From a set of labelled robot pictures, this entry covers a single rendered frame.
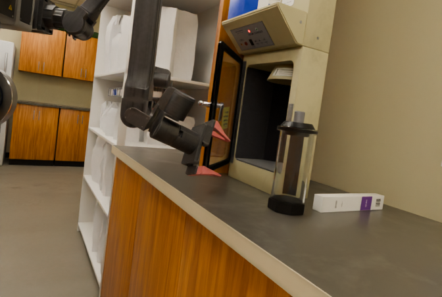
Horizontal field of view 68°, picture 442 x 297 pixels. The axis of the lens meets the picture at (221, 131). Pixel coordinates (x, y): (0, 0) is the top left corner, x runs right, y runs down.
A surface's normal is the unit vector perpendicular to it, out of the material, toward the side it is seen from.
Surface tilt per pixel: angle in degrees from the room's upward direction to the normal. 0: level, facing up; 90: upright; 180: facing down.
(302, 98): 90
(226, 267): 90
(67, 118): 90
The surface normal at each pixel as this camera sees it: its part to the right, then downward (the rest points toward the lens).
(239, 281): -0.86, -0.08
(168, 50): -0.15, 0.14
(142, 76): 0.07, -0.01
